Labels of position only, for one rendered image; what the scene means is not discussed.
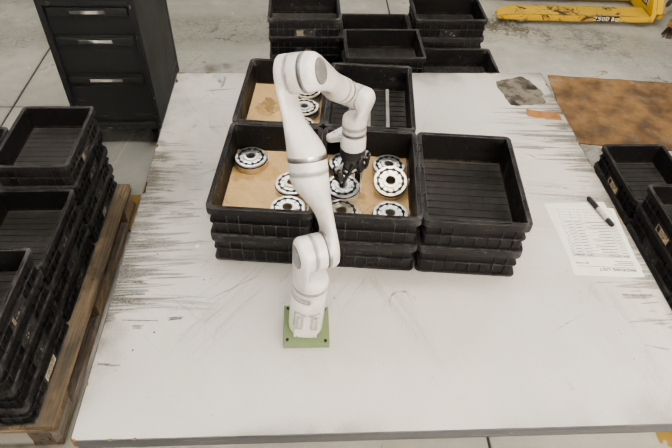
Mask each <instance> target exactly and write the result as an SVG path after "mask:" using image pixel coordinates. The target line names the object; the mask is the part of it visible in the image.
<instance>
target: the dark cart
mask: <svg viewBox="0 0 672 448"><path fill-rule="evenodd" d="M33 1H34V4H35V7H36V10H37V13H38V16H39V19H40V21H41V24H42V27H43V30H44V33H45V36H46V39H47V41H48V44H49V47H50V50H51V53H52V56H53V59H54V61H55V64H56V67H57V70H58V73H59V76H60V79H61V81H62V84H63V87H64V90H65V93H66V96H67V99H68V102H69V104H70V106H92V107H94V110H95V115H94V118H96V125H97V126H99V127H100V129H101V132H102V129H152V133H153V138H154V141H155V142H157V140H158V137H159V134H160V129H161V127H162V123H163V120H164V117H165V113H166V110H167V106H168V103H169V99H170V96H171V93H172V89H173V86H174V82H175V79H176V76H177V73H178V72H179V66H178V60H177V55H176V49H175V44H174V38H173V33H172V27H171V22H170V17H169V11H168V6H167V0H33Z"/></svg>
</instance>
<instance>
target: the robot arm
mask: <svg viewBox="0 0 672 448"><path fill-rule="evenodd" d="M273 79H274V85H275V90H276V94H277V99H278V103H279V108H280V113H281V117H282V122H283V128H284V135H285V143H286V151H287V162H288V170H289V177H290V182H291V184H292V186H293V187H294V189H295V190H296V191H297V193H298V194H299V195H300V196H301V197H302V198H303V200H304V201H305V202H306V203H307V204H308V205H309V207H310V208H311V209H312V211H313V212H314V214H315V216H316V218H317V220H318V224H319V232H315V233H311V234H306V235H302V236H298V237H296V238H295V239H294V241H293V245H292V289H291V300H290V311H289V327H290V330H291V331H292V332H293V336H294V337H303V338H317V334H318V333H319V332H320V330H321V328H322V324H323V318H324V310H325V304H326V297H327V291H328V285H329V276H328V273H327V271H326V269H330V268H333V267H335V266H337V265H338V264H339V261H340V247H339V241H338V235H337V230H336V225H335V220H334V214H333V209H332V201H331V193H330V182H329V170H328V161H327V153H326V149H325V147H324V145H323V143H322V141H321V140H320V138H319V137H318V136H317V134H316V133H315V132H314V130H313V129H312V128H311V126H310V125H309V124H308V122H307V121H306V119H305V117H304V115H303V113H302V110H301V106H300V103H299V98H298V94H307V93H313V92H317V91H322V93H323V95H324V96H325V97H326V98H327V99H329V100H330V101H333V102H335V103H338V104H341V105H344V106H346V107H349V108H351V109H354V110H350V111H347V112H346V113H344V115H343V118H342V127H340V128H338V129H336V130H334V131H332V132H330V133H328V134H327V135H326V140H327V141H328V142H329V143H334V142H340V155H341V159H342V160H341V162H340V165H339V166H338V167H336V166H334V167H333V174H334V179H335V181H337V182H338V183H339V184H340V187H342V188H344V187H346V186H347V180H348V177H349V176H350V175H351V173H352V171H353V170H354V169H356V171H355V179H356V180H357V181H358V183H360V181H361V179H362V173H363V171H364V169H367V168H368V165H369V160H370V156H371V153H370V152H369V151H367V150H366V140H367V137H366V129H367V121H368V117H369V115H370V112H371V110H372V107H373V105H374V103H375V99H376V96H375V93H374V91H373V89H371V88H370V87H367V86H364V85H362V84H359V83H356V82H354V81H352V80H351V79H349V78H348V77H346V76H343V75H341V74H340V73H338V72H337V71H336V70H335V69H334V68H333V67H332V66H331V65H330V64H329V63H328V62H327V61H326V60H325V58H323V57H322V56H321V55H320V54H318V53H317V52H314V51H300V52H291V53H283V54H279V55H278V56H277V57H276V58H275V60H274V63H273ZM364 161H365V164H364ZM345 170H346V171H348V172H346V171H345ZM343 175H345V178H344V177H343Z"/></svg>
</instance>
